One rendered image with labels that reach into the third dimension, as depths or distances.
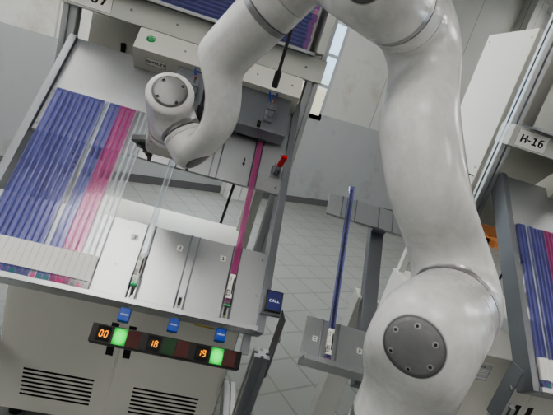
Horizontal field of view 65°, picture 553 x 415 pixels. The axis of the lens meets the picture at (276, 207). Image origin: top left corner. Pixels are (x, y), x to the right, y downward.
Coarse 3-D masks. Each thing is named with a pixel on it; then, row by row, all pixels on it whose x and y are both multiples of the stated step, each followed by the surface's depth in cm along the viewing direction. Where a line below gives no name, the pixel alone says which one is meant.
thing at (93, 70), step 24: (96, 48) 125; (72, 72) 120; (96, 72) 122; (120, 72) 124; (144, 72) 126; (48, 96) 114; (96, 96) 118; (120, 96) 120; (144, 96) 123; (288, 120) 133; (240, 144) 125; (264, 144) 127; (192, 168) 117; (216, 168) 119; (240, 168) 121; (264, 168) 123; (264, 192) 121
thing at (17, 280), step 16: (0, 272) 92; (32, 288) 97; (48, 288) 95; (64, 288) 94; (80, 288) 95; (112, 304) 99; (128, 304) 97; (144, 304) 97; (192, 320) 102; (208, 320) 99; (224, 320) 100
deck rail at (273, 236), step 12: (288, 144) 128; (288, 156) 126; (288, 168) 124; (288, 180) 122; (276, 204) 119; (276, 216) 116; (276, 228) 115; (276, 240) 113; (276, 252) 112; (264, 276) 109; (264, 288) 107; (264, 324) 103
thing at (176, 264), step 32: (0, 192) 101; (128, 224) 106; (128, 256) 103; (160, 256) 105; (192, 256) 107; (224, 256) 109; (256, 256) 111; (96, 288) 98; (128, 288) 99; (160, 288) 101; (192, 288) 103; (224, 288) 105; (256, 288) 108; (256, 320) 104
